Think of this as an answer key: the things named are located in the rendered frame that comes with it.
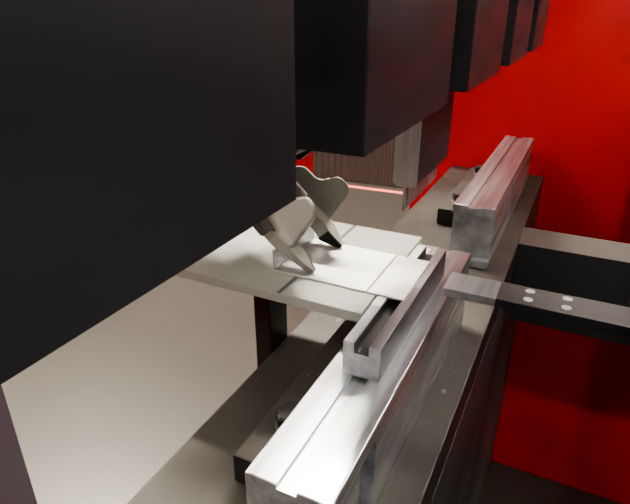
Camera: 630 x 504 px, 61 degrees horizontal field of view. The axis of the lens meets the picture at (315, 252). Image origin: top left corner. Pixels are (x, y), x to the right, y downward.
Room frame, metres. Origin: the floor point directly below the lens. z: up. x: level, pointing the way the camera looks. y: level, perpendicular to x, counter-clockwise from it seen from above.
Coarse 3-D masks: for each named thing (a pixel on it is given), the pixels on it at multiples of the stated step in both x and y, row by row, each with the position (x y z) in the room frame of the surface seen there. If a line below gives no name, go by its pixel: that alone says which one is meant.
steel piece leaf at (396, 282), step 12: (396, 264) 0.47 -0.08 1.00; (408, 264) 0.47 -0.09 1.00; (420, 264) 0.47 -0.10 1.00; (384, 276) 0.45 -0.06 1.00; (396, 276) 0.45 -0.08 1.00; (408, 276) 0.45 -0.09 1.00; (420, 276) 0.45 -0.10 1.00; (372, 288) 0.42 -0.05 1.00; (384, 288) 0.42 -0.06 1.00; (396, 288) 0.42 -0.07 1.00; (408, 288) 0.42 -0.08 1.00
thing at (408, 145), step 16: (448, 96) 0.48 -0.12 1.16; (448, 112) 0.48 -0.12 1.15; (416, 128) 0.41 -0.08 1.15; (432, 128) 0.44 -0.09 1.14; (448, 128) 0.49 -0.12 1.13; (400, 144) 0.41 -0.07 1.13; (416, 144) 0.41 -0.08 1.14; (432, 144) 0.44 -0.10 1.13; (448, 144) 0.49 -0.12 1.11; (400, 160) 0.41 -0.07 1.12; (416, 160) 0.41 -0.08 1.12; (432, 160) 0.45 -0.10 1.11; (400, 176) 0.41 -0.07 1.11; (416, 176) 0.41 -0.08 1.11; (432, 176) 0.49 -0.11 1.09; (416, 192) 0.44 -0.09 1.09
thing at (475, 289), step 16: (448, 288) 0.42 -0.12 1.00; (464, 288) 0.42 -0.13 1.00; (480, 288) 0.42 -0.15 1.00; (496, 288) 0.42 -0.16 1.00; (512, 288) 0.42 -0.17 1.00; (528, 288) 0.42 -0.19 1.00; (496, 304) 0.40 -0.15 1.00; (512, 304) 0.39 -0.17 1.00; (528, 304) 0.39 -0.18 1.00; (544, 304) 0.39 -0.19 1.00; (560, 304) 0.39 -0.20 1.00; (576, 304) 0.39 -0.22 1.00; (592, 304) 0.39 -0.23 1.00; (608, 304) 0.39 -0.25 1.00; (560, 320) 0.38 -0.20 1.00; (576, 320) 0.37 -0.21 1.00; (592, 320) 0.37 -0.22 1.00; (608, 320) 0.36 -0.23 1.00; (624, 320) 0.36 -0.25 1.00
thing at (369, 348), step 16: (432, 256) 0.50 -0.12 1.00; (432, 272) 0.46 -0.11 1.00; (416, 288) 0.43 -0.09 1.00; (432, 288) 0.47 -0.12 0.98; (384, 304) 0.40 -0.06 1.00; (400, 304) 0.40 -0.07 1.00; (416, 304) 0.42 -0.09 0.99; (368, 320) 0.37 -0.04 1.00; (384, 320) 0.39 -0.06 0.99; (400, 320) 0.37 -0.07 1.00; (352, 336) 0.35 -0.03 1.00; (368, 336) 0.36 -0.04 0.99; (384, 336) 0.35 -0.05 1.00; (400, 336) 0.38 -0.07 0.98; (352, 352) 0.34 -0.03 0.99; (368, 352) 0.34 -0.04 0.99; (384, 352) 0.34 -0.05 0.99; (352, 368) 0.34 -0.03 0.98; (368, 368) 0.33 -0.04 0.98; (384, 368) 0.34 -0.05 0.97
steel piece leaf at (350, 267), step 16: (304, 240) 0.52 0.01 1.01; (272, 256) 0.46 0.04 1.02; (320, 256) 0.49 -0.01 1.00; (336, 256) 0.49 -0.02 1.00; (352, 256) 0.49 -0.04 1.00; (368, 256) 0.49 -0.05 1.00; (384, 256) 0.49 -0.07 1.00; (288, 272) 0.45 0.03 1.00; (304, 272) 0.45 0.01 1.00; (320, 272) 0.45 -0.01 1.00; (336, 272) 0.45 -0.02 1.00; (352, 272) 0.45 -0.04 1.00; (368, 272) 0.45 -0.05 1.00; (352, 288) 0.42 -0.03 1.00; (368, 288) 0.42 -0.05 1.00
